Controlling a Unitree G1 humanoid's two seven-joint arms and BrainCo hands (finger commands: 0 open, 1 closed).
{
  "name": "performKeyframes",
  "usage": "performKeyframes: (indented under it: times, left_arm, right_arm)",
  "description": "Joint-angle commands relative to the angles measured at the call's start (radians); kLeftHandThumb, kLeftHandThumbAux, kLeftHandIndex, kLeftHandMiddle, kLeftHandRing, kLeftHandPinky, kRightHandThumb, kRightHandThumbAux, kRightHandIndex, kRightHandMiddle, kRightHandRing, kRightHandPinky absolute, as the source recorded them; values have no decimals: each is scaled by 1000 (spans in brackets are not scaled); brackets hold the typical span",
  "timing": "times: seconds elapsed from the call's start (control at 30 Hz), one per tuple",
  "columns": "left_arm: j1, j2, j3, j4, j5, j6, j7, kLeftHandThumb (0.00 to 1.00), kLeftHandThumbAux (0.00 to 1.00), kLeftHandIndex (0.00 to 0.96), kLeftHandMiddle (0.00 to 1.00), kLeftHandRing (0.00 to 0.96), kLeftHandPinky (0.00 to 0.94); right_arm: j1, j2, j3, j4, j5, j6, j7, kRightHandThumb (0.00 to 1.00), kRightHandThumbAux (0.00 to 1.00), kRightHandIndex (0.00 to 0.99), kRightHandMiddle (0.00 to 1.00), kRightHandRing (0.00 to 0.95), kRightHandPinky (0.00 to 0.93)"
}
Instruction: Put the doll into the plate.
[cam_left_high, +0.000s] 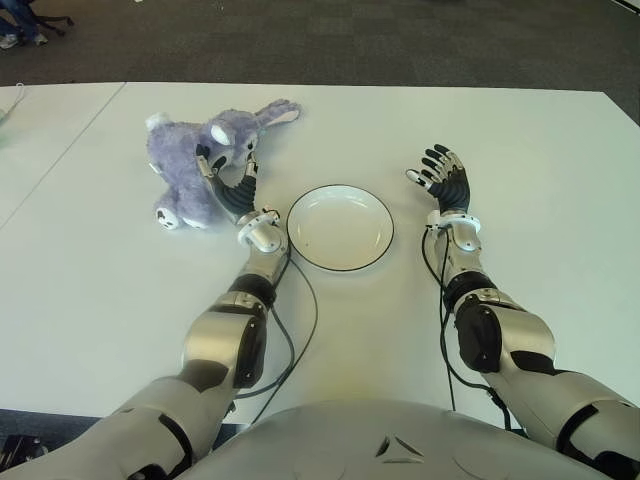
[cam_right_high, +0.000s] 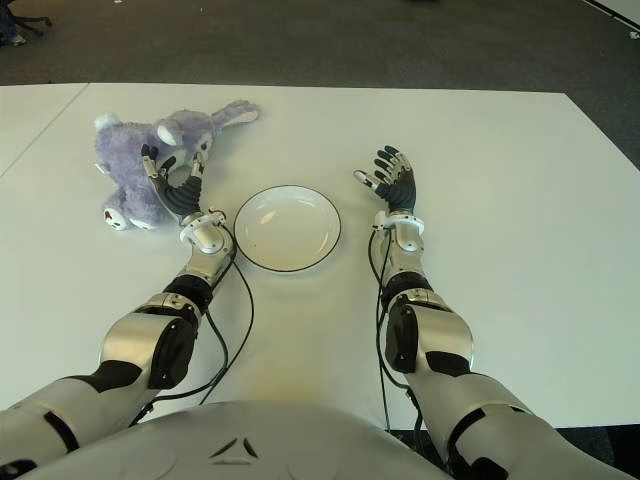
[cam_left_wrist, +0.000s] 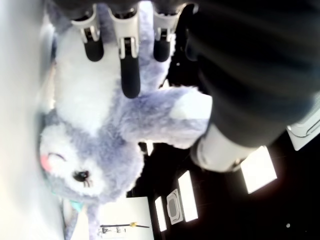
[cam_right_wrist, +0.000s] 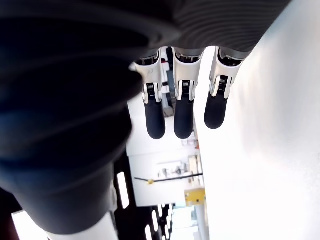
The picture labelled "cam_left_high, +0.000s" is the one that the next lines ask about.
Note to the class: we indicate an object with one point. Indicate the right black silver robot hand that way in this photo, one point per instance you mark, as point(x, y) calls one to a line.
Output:
point(452, 192)

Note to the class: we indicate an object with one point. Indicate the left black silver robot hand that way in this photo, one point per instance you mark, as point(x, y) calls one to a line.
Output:
point(235, 197)

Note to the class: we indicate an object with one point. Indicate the purple plush rabbit doll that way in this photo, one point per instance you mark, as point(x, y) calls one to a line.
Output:
point(180, 155)

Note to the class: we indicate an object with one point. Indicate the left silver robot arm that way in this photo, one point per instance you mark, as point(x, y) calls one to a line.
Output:
point(220, 340)

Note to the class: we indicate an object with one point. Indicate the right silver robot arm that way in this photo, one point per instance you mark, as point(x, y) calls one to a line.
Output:
point(520, 335)

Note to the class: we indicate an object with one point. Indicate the white plate with black rim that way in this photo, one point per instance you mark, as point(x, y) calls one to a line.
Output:
point(340, 230)

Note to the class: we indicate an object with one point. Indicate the black office chair base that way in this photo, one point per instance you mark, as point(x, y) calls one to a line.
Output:
point(55, 21)

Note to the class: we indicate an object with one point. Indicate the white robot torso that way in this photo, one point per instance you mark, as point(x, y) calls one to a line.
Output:
point(390, 440)

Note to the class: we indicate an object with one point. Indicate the white sneaker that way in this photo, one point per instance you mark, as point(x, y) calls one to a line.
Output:
point(9, 42)

